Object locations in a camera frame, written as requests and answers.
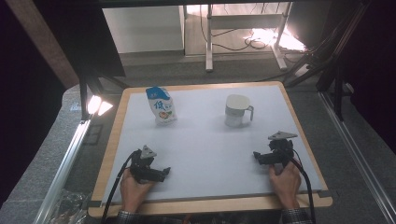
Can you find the person's left hand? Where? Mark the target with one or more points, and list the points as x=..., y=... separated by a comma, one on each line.
x=134, y=193

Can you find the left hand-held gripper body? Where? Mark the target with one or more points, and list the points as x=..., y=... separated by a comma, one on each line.
x=146, y=172

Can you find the wooden beam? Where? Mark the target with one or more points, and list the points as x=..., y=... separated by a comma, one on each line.
x=46, y=43

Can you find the black tripod stand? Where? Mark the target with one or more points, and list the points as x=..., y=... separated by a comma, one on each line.
x=338, y=93

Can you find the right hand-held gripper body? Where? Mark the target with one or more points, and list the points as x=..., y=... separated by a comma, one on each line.
x=278, y=154

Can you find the black lamp stand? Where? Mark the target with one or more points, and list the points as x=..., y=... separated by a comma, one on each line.
x=83, y=99

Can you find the clear plastic bag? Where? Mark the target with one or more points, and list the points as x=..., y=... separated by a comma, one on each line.
x=67, y=205

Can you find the white table mat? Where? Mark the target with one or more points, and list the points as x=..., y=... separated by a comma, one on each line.
x=202, y=149

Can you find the white and blue milk pouch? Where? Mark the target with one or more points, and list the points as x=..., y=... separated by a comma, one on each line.
x=162, y=107

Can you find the white board wooden frame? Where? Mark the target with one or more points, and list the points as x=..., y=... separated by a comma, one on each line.
x=202, y=206

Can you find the white cabinet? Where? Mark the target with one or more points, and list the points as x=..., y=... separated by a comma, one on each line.
x=143, y=29

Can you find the person's right hand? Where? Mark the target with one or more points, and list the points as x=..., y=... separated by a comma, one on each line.
x=286, y=183

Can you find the aluminium rail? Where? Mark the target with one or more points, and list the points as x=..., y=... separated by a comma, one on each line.
x=67, y=168
x=358, y=155

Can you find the white metal desk frame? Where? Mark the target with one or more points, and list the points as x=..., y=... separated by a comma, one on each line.
x=209, y=46

